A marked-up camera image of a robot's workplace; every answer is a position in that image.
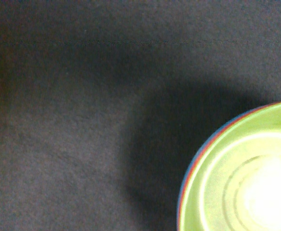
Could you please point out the pink plastic bowl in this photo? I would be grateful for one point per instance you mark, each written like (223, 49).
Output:
(252, 111)

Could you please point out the green plastic bowl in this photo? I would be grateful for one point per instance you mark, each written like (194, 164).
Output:
(237, 183)

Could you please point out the black tablecloth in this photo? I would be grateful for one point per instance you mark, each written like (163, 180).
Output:
(103, 103)

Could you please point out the blue plastic bowl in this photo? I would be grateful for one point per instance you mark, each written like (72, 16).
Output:
(194, 162)

